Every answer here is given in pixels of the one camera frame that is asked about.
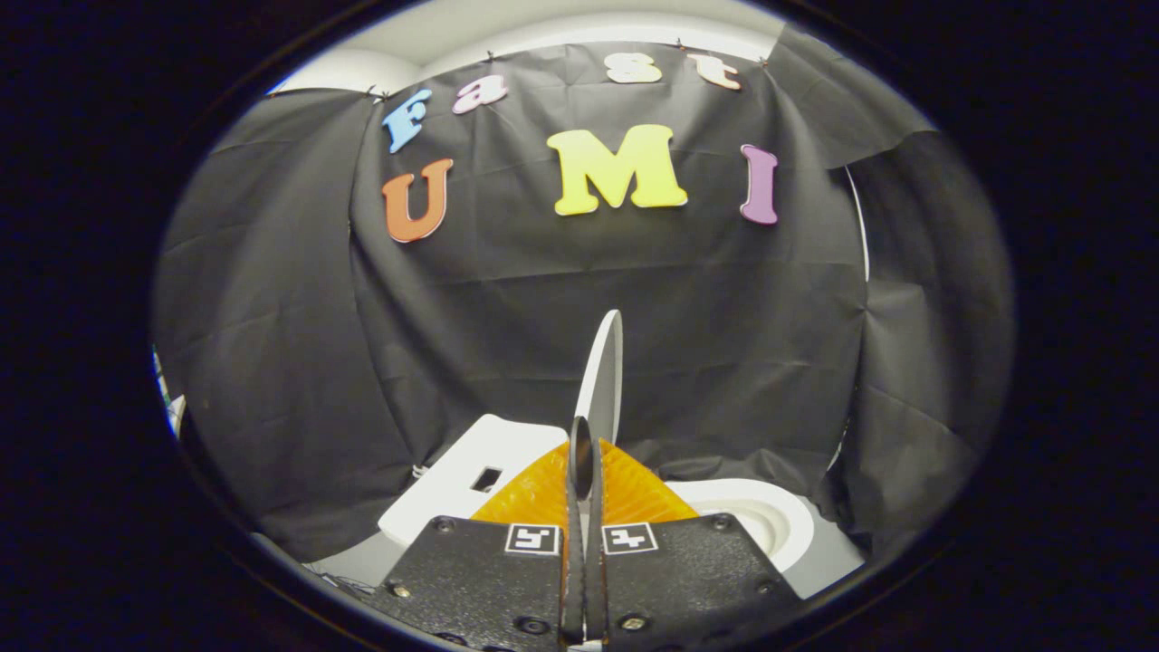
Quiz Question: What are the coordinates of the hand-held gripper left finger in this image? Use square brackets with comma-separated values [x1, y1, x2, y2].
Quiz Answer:
[373, 417, 588, 649]

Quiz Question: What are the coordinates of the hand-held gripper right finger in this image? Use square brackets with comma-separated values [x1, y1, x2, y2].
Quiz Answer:
[587, 418, 804, 649]

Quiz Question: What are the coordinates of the white toilet lid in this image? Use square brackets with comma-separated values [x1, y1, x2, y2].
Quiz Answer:
[574, 310, 626, 446]

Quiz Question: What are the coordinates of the white toilet tank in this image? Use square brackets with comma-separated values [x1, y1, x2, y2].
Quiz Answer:
[378, 414, 571, 550]

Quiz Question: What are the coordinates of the black backdrop cloth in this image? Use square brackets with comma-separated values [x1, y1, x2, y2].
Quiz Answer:
[152, 23, 1013, 562]

